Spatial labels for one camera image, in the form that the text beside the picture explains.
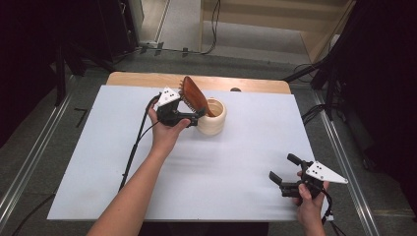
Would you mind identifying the person's left hand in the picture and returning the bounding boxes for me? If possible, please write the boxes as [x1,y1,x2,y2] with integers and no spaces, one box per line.
[148,104,192,156]

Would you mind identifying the black metal stand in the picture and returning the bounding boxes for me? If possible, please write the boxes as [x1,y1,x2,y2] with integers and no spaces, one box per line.
[53,42,116,107]
[283,0,372,122]

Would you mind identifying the white table board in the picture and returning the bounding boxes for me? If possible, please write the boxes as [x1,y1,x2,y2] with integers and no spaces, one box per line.
[47,85,332,222]

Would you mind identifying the person's right hand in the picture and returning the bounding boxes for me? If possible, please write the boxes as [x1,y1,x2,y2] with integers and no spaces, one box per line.
[293,181,330,227]

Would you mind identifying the wooden paddle hairbrush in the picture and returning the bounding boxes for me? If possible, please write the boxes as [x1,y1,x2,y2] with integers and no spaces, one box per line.
[178,76,217,118]

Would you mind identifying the bundle of black cables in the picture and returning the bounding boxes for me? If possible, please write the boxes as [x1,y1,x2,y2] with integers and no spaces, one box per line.
[300,103,328,126]

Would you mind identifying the hanging black cables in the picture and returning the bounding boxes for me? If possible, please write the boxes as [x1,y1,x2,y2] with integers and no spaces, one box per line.
[200,0,222,56]

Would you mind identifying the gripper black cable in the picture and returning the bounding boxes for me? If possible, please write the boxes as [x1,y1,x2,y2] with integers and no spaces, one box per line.
[321,188,347,236]
[13,94,161,236]

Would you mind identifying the light wooden frame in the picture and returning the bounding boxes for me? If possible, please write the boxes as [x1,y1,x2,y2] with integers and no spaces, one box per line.
[200,0,357,64]

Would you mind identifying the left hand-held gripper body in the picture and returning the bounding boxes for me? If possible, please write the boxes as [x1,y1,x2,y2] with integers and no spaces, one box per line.
[156,87,200,128]

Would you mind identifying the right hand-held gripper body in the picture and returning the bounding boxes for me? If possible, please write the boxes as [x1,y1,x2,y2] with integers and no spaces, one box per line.
[279,160,349,200]

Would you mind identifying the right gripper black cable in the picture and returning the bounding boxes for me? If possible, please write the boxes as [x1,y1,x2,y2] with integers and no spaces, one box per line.
[321,188,347,236]

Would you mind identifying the cream ribbed cup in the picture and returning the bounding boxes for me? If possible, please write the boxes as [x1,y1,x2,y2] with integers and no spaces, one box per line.
[196,97,228,137]

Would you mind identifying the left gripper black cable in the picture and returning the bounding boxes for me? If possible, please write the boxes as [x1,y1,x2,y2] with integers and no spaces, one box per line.
[13,94,161,236]

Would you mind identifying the metal floor rail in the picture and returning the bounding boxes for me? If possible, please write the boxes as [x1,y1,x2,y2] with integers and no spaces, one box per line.
[311,89,382,236]
[0,77,78,227]

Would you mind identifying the dark cabinet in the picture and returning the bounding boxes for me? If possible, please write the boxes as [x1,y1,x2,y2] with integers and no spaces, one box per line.
[96,0,143,63]

